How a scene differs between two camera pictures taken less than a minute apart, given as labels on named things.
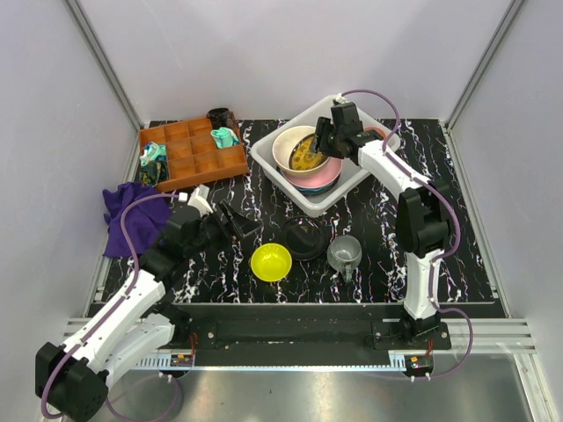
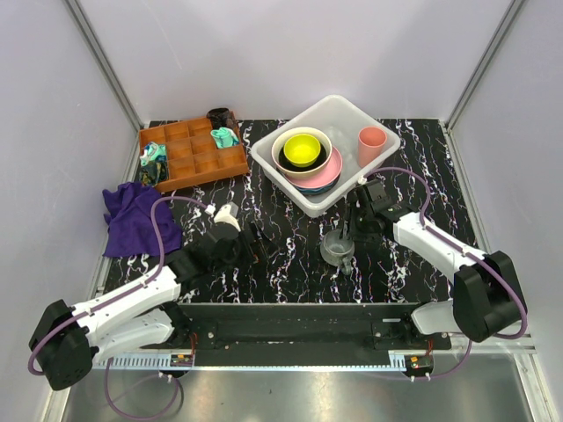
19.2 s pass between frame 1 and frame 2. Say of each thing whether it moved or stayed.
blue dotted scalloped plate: stayed
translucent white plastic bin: stayed
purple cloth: stayed
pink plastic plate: stayed
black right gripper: moved
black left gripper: moved
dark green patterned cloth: stayed
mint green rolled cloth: stayed
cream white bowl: stayed
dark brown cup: stayed
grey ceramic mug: moved
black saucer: moved
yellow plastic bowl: moved
